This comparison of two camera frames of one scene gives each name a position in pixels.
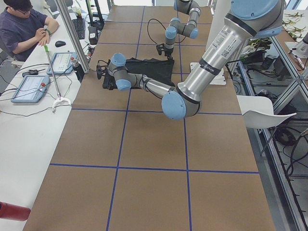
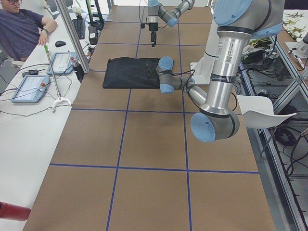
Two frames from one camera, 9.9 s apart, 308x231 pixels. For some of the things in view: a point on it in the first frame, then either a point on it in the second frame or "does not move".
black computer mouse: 59,43 does not move
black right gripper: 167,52 to 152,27
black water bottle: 78,68 does not move
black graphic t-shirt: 160,69 does not move
